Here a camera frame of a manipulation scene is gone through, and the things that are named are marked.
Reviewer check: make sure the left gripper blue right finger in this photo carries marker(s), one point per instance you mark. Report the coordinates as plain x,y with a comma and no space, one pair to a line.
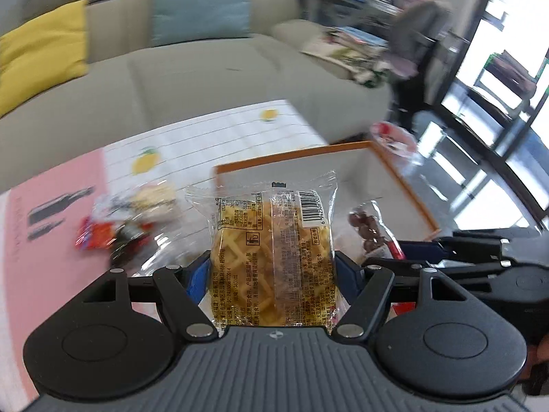
347,276

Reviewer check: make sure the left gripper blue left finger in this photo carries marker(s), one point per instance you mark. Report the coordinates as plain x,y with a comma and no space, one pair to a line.
197,277

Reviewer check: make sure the red dates clear packet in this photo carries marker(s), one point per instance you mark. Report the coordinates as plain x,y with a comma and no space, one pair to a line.
377,239

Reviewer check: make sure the waffle snack clear packet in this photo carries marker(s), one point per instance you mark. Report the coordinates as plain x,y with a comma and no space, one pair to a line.
272,257

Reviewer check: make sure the white candy Milini bag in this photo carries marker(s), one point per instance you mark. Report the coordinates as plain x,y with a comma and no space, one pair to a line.
154,202

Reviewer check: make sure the dark green seaweed packet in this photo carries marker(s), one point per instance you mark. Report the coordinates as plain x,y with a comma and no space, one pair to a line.
130,238

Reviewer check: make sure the orange cardboard box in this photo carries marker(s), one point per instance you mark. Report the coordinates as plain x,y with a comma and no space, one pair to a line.
363,172

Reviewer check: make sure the red snack packet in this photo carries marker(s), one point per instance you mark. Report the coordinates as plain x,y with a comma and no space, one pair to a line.
95,234

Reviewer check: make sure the pink trash bin with bag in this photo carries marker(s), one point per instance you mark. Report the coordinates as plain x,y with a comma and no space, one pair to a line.
397,142

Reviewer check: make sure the pink white lemon tablecloth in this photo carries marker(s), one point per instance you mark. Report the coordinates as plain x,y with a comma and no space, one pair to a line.
40,266

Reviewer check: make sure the beige fabric sofa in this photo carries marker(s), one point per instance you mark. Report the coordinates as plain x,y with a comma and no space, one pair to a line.
132,87

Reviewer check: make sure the grey office chair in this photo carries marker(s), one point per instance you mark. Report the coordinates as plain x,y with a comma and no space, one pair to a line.
412,40

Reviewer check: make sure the yellow cushion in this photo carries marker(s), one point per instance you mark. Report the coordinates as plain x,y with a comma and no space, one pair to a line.
46,51

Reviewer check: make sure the teal blue cushion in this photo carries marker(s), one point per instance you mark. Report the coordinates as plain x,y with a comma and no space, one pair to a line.
178,21

